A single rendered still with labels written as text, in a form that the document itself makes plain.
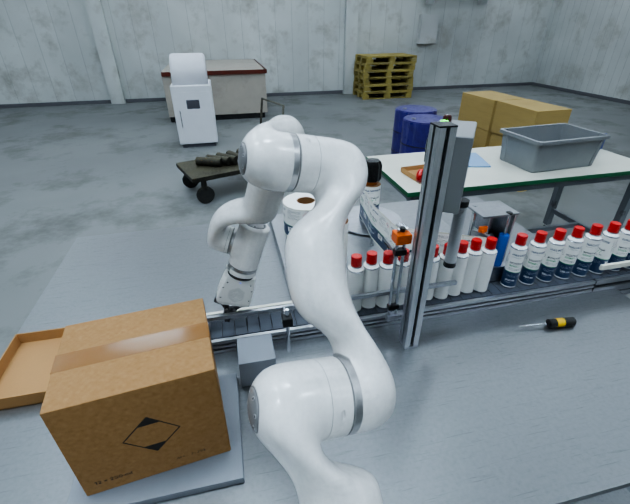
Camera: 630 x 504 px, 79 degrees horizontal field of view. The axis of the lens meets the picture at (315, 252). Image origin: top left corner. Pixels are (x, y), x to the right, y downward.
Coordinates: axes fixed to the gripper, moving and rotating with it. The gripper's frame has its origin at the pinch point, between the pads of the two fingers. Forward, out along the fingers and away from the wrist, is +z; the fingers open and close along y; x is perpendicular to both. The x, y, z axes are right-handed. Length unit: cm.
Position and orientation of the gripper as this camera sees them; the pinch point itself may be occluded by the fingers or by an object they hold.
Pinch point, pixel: (228, 313)
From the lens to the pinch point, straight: 122.1
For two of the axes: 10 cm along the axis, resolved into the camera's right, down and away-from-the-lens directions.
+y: 9.2, 1.8, 3.5
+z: -3.3, 8.5, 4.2
